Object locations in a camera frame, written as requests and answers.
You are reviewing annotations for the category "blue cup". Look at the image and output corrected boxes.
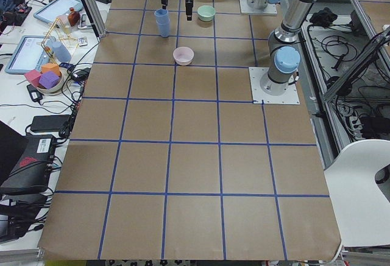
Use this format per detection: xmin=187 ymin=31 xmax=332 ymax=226
xmin=154 ymin=9 xmax=170 ymax=24
xmin=156 ymin=18 xmax=170 ymax=38
xmin=52 ymin=41 xmax=71 ymax=63

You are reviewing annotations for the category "mint green bowl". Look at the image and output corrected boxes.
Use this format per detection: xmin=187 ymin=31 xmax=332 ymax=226
xmin=197 ymin=5 xmax=216 ymax=22

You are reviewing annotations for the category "pink bowl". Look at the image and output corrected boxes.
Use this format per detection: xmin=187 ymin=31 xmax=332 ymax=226
xmin=172 ymin=46 xmax=194 ymax=66

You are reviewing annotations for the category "teach pendant tablet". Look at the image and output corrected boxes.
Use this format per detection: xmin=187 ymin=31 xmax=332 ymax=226
xmin=5 ymin=35 xmax=49 ymax=74
xmin=34 ymin=0 xmax=83 ymax=24

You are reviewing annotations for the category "lying blue cup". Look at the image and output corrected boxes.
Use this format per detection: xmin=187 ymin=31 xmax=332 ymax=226
xmin=52 ymin=41 xmax=71 ymax=63

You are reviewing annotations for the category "bowl with foam cubes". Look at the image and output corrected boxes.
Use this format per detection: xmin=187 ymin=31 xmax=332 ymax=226
xmin=24 ymin=63 xmax=65 ymax=96

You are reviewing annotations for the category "black power adapter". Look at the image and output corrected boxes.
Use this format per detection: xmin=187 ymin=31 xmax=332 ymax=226
xmin=26 ymin=84 xmax=43 ymax=102

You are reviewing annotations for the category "white chair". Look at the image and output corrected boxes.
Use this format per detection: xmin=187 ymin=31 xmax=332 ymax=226
xmin=325 ymin=139 xmax=389 ymax=247

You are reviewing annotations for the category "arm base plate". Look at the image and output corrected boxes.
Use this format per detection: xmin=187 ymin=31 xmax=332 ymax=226
xmin=239 ymin=0 xmax=277 ymax=16
xmin=249 ymin=67 xmax=300 ymax=105

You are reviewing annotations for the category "wooden stick frame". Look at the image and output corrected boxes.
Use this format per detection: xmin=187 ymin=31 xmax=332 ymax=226
xmin=41 ymin=16 xmax=78 ymax=63

